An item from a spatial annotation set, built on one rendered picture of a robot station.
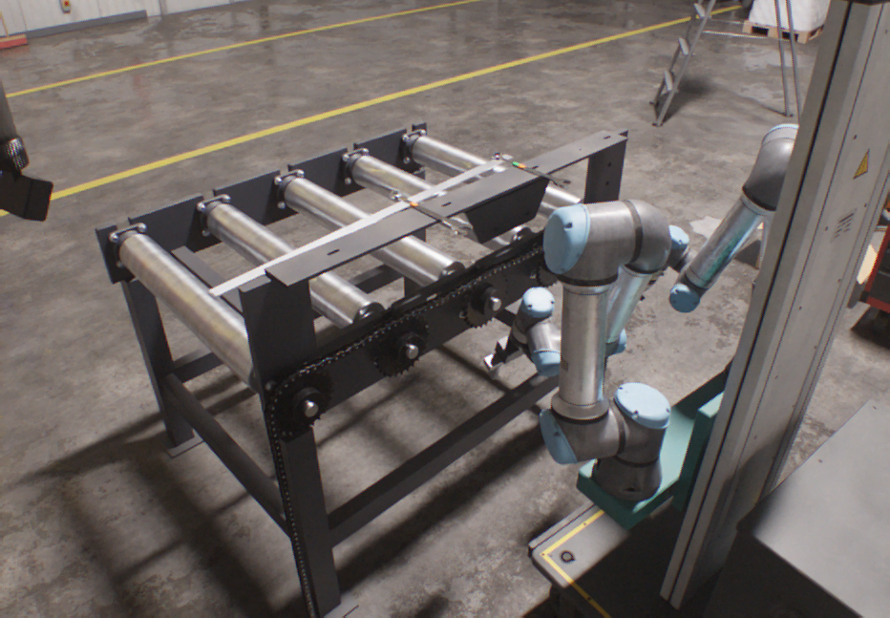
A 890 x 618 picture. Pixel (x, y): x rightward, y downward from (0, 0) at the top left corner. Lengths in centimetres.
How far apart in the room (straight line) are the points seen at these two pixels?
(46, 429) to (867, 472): 276
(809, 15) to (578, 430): 864
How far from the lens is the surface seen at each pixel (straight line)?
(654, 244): 126
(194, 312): 184
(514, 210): 190
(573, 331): 129
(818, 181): 119
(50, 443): 303
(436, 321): 182
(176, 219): 237
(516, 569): 230
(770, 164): 166
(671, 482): 163
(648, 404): 145
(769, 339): 133
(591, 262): 121
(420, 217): 159
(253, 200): 248
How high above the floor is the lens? 190
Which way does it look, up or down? 33 degrees down
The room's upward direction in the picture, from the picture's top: straight up
